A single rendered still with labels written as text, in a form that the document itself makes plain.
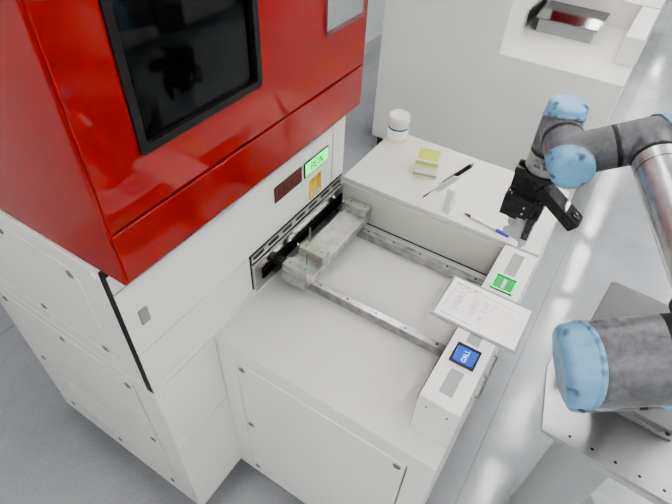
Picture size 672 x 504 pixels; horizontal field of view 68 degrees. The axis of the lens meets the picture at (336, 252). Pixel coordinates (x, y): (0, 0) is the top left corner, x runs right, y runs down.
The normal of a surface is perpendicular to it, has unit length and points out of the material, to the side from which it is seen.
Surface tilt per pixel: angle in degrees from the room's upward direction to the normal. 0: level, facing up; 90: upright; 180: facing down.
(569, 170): 90
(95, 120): 90
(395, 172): 0
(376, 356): 0
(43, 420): 0
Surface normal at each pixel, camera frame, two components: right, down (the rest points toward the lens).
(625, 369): -0.39, -0.07
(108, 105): 0.85, 0.40
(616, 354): -0.41, -0.33
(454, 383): 0.04, -0.71
